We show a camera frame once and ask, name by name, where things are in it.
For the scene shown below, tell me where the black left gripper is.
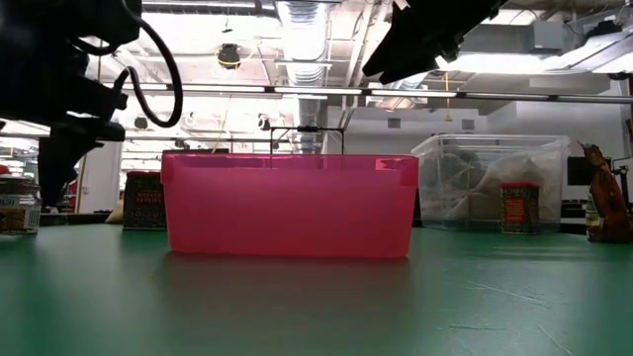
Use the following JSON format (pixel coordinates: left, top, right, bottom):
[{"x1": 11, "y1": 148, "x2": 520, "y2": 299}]
[{"x1": 0, "y1": 44, "x2": 130, "y2": 208}]

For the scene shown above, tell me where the black wire frame stand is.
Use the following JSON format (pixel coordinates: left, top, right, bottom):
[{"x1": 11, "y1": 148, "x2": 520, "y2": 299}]
[{"x1": 269, "y1": 125, "x2": 346, "y2": 157}]

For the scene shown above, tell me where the pink plastic bin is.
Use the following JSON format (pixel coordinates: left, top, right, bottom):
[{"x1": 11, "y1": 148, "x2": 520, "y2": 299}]
[{"x1": 160, "y1": 152, "x2": 420, "y2": 260}]

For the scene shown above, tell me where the clear plastic storage bin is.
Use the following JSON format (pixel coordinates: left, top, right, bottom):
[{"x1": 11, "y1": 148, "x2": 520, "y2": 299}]
[{"x1": 410, "y1": 132, "x2": 572, "y2": 234}]

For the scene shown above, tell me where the silver ventilation duct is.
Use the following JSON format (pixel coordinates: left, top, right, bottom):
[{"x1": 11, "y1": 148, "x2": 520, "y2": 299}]
[{"x1": 275, "y1": 0, "x2": 331, "y2": 155}]

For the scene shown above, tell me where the black monitor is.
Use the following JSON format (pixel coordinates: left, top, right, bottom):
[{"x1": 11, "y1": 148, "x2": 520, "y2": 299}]
[{"x1": 567, "y1": 156, "x2": 592, "y2": 188}]

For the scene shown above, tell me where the black ceiling dome fixture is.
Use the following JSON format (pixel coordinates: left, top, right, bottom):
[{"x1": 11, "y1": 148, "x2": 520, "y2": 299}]
[{"x1": 217, "y1": 43, "x2": 243, "y2": 71}]

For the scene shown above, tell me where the small glass spice jar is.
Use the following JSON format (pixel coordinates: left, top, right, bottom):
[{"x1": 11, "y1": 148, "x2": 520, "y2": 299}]
[{"x1": 0, "y1": 170, "x2": 43, "y2": 236}]

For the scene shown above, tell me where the smoked paprika tin red lid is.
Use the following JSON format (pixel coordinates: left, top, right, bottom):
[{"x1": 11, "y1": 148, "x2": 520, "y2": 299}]
[
  {"x1": 122, "y1": 170, "x2": 168, "y2": 231},
  {"x1": 498, "y1": 181, "x2": 542, "y2": 235}
]

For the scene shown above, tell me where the overhead frame bar with lights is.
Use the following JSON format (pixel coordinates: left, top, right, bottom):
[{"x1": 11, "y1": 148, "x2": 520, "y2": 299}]
[{"x1": 98, "y1": 81, "x2": 633, "y2": 106}]

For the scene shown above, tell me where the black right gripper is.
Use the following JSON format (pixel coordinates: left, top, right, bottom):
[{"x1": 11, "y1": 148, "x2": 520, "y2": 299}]
[{"x1": 361, "y1": 0, "x2": 506, "y2": 86}]

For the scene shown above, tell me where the black clamp stand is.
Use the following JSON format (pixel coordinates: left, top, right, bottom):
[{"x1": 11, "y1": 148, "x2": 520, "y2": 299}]
[{"x1": 611, "y1": 156, "x2": 633, "y2": 214}]

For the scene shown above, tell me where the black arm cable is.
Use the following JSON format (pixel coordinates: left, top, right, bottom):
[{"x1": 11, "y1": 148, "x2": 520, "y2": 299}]
[{"x1": 68, "y1": 0, "x2": 185, "y2": 130}]

